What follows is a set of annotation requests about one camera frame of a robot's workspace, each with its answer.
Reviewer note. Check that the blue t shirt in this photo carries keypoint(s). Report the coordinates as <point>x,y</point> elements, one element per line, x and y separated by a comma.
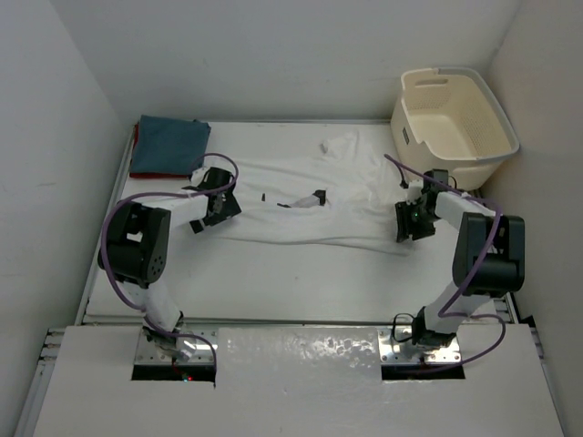
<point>169,145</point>

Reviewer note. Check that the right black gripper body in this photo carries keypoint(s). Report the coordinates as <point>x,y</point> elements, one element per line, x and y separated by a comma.
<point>414,221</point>

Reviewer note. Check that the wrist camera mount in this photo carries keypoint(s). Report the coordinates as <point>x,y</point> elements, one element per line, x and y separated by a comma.
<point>197,176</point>
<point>413,192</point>

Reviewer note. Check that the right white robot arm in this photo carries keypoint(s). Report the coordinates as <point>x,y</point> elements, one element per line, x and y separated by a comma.
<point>488,261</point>

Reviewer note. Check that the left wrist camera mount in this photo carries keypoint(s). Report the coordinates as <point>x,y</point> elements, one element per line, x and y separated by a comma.
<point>197,176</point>

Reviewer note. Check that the red t shirt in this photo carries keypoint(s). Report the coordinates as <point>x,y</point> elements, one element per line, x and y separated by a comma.
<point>146,175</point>

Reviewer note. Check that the white t shirt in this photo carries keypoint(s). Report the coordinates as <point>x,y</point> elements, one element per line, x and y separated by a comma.
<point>343,197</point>

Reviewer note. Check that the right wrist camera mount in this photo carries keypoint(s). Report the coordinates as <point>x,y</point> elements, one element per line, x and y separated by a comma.
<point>413,192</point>

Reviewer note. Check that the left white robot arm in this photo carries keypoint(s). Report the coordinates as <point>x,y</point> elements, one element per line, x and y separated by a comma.
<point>135,243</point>

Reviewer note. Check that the reflective foil panel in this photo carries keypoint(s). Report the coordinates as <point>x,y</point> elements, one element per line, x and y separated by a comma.
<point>300,355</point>

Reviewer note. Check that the cream laundry basket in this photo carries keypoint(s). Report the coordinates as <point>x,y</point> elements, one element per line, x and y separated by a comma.
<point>448,118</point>

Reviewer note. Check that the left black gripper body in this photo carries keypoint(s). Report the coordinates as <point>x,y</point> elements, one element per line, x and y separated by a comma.
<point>227,210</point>

